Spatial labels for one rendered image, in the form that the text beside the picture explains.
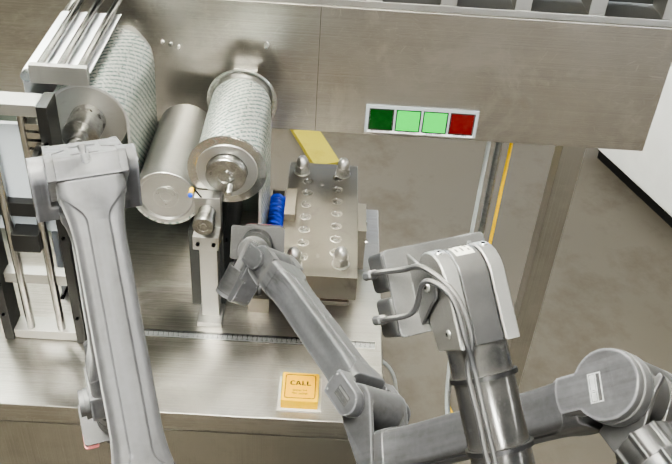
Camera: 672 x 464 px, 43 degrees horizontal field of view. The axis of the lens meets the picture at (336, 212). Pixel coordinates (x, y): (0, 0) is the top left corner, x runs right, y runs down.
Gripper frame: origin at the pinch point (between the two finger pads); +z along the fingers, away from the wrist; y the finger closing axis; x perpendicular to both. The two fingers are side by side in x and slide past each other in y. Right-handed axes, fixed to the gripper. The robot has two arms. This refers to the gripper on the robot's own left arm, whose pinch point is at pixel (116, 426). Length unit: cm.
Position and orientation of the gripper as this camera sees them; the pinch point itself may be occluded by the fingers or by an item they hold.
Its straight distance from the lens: 143.9
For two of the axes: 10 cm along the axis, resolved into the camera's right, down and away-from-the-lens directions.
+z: -2.2, 4.0, 8.9
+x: 2.7, 9.0, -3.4
